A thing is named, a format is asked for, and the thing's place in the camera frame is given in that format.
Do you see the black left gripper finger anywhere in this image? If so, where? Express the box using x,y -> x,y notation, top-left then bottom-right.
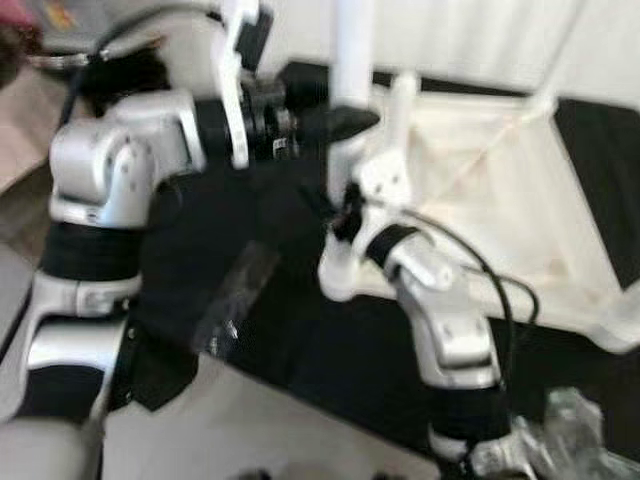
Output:
298,105 -> 381,143
285,75 -> 336,109

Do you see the clear plastic bag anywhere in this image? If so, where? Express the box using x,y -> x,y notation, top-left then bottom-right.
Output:
192,240 -> 283,361

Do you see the white plastic table top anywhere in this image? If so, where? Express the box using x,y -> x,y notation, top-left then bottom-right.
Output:
318,70 -> 640,353

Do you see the black metal wok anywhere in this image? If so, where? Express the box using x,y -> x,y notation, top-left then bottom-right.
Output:
28,25 -> 166,71

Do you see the pink towel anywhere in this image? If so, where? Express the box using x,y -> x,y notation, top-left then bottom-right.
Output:
0,70 -> 71,191

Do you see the clear plastic wrap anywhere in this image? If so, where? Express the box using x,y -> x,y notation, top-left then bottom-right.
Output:
540,388 -> 640,480

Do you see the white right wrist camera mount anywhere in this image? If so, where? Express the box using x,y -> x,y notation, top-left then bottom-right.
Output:
355,150 -> 413,216

